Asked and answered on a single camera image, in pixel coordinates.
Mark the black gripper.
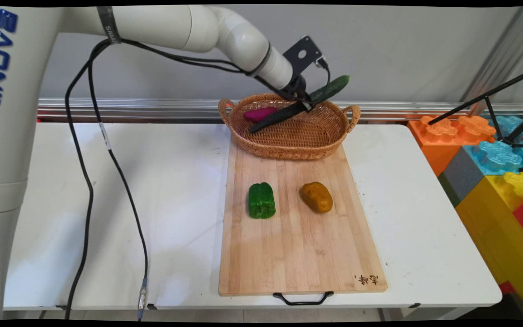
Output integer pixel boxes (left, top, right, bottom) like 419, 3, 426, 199
286, 74, 320, 113

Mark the long dark green cucumber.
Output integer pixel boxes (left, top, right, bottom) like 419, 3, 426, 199
249, 75, 350, 134

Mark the woven wicker basket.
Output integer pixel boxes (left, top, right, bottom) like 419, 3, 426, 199
218, 93, 361, 161

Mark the magenta eggplant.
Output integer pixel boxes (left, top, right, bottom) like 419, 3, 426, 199
243, 107, 278, 122

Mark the brown potato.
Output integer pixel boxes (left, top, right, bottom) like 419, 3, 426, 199
300, 182, 334, 214

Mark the green bell pepper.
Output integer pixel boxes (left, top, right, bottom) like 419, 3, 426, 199
248, 182, 276, 219

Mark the orange foam block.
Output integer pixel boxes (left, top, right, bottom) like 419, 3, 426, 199
407, 115, 497, 178

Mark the bamboo cutting board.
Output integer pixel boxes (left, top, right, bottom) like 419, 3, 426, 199
218, 139, 388, 297

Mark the grey foam block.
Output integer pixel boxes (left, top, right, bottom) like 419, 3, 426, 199
438, 145, 485, 208

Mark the black tripod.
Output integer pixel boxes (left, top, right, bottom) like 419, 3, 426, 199
427, 66, 523, 149

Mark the blue foam block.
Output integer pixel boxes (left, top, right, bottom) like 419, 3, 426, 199
463, 115, 523, 176

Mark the black wrist camera mount plate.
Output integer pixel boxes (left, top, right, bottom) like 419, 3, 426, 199
282, 35, 326, 74

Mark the grey strap on wrist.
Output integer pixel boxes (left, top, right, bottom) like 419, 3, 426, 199
245, 42, 272, 77

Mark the aluminium rail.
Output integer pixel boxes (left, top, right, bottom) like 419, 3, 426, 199
37, 96, 523, 124

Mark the slanted aluminium post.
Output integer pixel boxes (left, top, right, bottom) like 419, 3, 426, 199
460, 6, 523, 104

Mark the black cutting board handle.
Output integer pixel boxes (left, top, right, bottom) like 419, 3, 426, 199
273, 291, 335, 306

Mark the black cable with metal connector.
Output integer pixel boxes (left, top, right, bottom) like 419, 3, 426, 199
87, 39, 332, 321

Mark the grey printed strap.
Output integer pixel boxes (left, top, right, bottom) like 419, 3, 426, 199
97, 6, 122, 45

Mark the plain black cable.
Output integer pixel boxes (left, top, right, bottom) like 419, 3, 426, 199
64, 39, 307, 320

